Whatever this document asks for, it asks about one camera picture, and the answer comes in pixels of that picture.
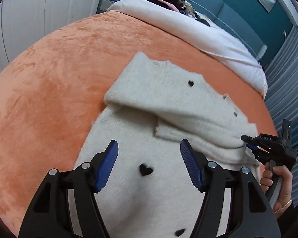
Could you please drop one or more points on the orange plush blanket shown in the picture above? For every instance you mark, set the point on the orange plush blanket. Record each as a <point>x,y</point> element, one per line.
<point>49,84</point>

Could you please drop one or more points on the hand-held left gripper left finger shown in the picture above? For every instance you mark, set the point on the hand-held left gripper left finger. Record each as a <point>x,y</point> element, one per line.
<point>106,163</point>

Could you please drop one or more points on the white bedside fixture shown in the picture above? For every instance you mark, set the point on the white bedside fixture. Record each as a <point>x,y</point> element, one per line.
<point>262,52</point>

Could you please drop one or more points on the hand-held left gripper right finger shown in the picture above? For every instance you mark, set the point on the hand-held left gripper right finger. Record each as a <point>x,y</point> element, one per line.
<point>191,164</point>

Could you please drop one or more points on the person's right forearm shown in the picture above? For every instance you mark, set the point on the person's right forearm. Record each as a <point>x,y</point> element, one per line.
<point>295,218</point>

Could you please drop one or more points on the white fuzzy heart-button cardigan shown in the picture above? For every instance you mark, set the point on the white fuzzy heart-button cardigan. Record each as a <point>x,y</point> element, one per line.
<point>178,119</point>

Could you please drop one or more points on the person's right hand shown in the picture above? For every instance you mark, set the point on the person's right hand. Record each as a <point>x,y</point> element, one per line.
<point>284,186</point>

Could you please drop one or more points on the grey nightstand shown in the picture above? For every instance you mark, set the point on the grey nightstand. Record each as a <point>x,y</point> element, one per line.
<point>105,5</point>

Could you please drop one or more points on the blue-grey curtain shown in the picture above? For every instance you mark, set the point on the blue-grey curtain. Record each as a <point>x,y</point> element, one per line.
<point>288,84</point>

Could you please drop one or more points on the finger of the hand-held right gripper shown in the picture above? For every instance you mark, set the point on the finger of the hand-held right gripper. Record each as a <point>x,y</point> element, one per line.
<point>254,151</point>
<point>249,138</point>

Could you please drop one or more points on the white duvet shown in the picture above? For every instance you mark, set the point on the white duvet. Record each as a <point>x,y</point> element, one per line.
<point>203,37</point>

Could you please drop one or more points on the teal padded headboard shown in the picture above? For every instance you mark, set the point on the teal padded headboard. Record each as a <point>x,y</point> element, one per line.
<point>228,12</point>

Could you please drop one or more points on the white closet doors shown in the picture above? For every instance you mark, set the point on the white closet doors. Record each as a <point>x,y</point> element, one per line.
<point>39,10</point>

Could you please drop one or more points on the white air conditioner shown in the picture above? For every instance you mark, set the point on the white air conditioner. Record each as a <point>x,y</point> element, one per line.
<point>286,1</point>

